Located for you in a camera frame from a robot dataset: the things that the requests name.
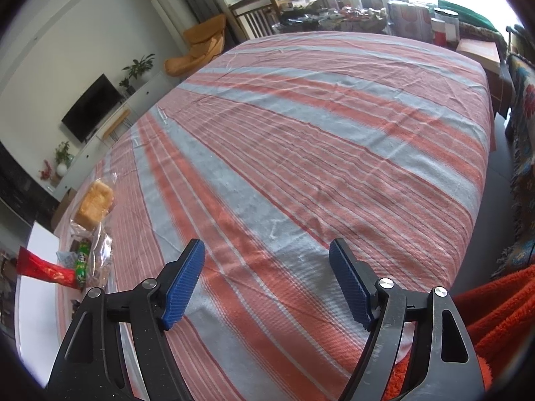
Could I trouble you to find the white standing air conditioner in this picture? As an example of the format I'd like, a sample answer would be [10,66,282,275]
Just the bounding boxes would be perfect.
[141,0,202,47]

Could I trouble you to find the green sausage snack stick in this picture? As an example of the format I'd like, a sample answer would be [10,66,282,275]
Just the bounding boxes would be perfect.
[74,240,93,291]

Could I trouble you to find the red snack packet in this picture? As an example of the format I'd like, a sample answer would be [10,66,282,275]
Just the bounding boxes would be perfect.
[17,246,80,290]

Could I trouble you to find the wooden side table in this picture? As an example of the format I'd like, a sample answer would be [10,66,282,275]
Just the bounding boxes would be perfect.
[455,37,516,118]

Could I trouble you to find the white board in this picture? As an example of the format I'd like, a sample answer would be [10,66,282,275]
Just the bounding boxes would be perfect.
[14,222,62,345]

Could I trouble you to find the large leafy potted plant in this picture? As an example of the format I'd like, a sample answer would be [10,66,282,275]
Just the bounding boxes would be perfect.
[122,53,155,82]

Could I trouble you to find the brown biscuits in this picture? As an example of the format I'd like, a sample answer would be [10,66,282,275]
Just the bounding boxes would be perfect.
[89,223,114,290]

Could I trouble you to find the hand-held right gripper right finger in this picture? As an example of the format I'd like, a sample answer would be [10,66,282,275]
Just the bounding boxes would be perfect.
[329,238,486,401]

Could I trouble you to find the green plant in white vase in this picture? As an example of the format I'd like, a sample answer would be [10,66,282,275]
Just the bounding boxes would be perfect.
[54,141,74,176]

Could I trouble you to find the pile of assorted table clutter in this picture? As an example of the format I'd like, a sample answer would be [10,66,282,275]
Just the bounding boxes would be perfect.
[276,0,391,34]

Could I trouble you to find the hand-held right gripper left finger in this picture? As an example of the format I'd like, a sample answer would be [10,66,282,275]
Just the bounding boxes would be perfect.
[47,238,206,401]

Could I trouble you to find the red and grey striped tablecloth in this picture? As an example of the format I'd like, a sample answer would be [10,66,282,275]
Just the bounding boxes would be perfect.
[52,31,497,401]

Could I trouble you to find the bread loaf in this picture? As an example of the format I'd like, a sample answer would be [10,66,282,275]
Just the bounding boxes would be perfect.
[69,179,115,235]

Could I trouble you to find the white television cabinet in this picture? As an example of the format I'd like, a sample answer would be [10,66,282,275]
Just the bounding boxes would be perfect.
[54,69,177,186]

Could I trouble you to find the red can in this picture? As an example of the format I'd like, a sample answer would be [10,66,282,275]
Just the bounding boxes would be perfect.
[432,19,448,47]

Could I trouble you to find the red patterned box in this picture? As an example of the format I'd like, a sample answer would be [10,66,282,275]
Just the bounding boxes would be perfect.
[388,1,434,41]

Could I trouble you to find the orange lounge chair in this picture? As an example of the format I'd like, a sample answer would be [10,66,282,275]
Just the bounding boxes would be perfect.
[164,13,228,77]

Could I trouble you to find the orange fuzzy blanket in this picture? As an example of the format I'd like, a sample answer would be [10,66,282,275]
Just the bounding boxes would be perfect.
[384,264,535,401]

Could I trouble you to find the red flower arrangement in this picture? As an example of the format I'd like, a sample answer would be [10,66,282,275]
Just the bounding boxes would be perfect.
[38,160,58,183]

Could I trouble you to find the dark wooden slatted chair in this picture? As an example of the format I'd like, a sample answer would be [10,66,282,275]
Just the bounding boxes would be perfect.
[229,0,282,43]

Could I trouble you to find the black display cabinet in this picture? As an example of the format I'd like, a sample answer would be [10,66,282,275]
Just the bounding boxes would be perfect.
[0,141,63,231]

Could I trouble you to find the green cushion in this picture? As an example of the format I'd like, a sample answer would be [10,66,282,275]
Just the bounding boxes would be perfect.
[437,0,501,33]

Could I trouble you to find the wooden stool with wire legs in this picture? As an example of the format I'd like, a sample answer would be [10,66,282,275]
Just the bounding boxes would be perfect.
[102,109,131,139]

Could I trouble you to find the floral fringed blanket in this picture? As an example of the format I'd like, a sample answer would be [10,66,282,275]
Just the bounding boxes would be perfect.
[491,50,535,281]

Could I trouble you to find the black flat television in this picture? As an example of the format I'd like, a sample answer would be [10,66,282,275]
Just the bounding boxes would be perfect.
[61,74,124,143]

